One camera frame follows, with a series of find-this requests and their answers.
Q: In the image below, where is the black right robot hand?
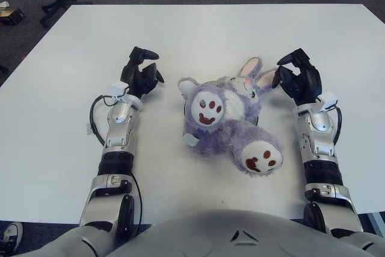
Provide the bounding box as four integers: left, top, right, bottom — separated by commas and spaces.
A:
271, 48, 323, 107

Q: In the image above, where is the purple plush bunny doll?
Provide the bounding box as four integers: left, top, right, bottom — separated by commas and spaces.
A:
176, 56, 284, 177

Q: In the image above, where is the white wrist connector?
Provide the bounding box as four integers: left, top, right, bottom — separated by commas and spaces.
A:
109, 81, 129, 101
321, 91, 339, 112

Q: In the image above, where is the brown and black box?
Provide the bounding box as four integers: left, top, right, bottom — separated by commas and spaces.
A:
0, 7, 25, 25

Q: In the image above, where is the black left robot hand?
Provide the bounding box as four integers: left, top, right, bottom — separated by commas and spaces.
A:
120, 46, 165, 99

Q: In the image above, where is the white left wrist connector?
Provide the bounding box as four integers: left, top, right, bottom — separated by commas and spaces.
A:
109, 81, 129, 101

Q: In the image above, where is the grey robot torso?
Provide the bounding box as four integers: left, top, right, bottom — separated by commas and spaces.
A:
0, 208, 385, 257

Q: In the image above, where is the white plate with black rim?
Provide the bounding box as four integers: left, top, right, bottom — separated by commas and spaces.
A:
182, 100, 260, 127

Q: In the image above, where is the white right wrist connector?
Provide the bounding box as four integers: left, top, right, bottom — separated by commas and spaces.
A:
321, 91, 339, 112

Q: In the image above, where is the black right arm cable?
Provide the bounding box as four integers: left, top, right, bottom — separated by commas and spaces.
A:
330, 107, 343, 145

